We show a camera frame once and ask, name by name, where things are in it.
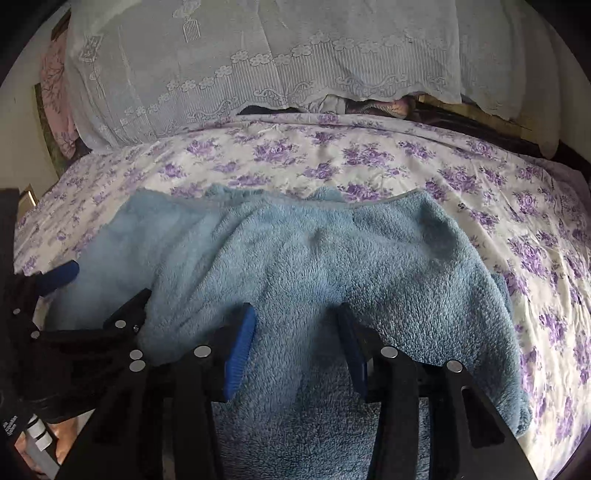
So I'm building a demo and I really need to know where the blue fleece jacket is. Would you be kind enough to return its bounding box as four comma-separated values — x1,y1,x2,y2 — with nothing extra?
48,185,532,480

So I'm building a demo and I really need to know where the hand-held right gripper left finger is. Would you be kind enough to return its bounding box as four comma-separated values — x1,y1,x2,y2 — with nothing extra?
55,302,257,480

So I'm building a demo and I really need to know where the pink floral cloth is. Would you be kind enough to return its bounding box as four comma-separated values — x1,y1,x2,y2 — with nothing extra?
39,32,81,160

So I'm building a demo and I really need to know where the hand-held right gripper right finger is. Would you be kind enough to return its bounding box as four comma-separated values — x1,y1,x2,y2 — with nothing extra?
336,302,539,480

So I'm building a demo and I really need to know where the white lace cover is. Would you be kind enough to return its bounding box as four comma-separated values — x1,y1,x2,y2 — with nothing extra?
65,0,561,160

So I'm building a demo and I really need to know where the wooden board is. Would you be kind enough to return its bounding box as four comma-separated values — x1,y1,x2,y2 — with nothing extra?
418,92,550,139

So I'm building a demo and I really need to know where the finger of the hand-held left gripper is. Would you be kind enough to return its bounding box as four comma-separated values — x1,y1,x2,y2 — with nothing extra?
104,288,153,361
18,260,80,301

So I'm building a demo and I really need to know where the purple floral bedsheet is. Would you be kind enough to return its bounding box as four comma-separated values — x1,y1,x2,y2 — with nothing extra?
14,113,591,480

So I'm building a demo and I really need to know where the dark blanket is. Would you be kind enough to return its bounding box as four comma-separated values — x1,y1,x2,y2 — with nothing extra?
240,95,555,158

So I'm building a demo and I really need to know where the person's left hand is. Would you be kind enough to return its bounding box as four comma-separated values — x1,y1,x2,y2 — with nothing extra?
14,415,81,469

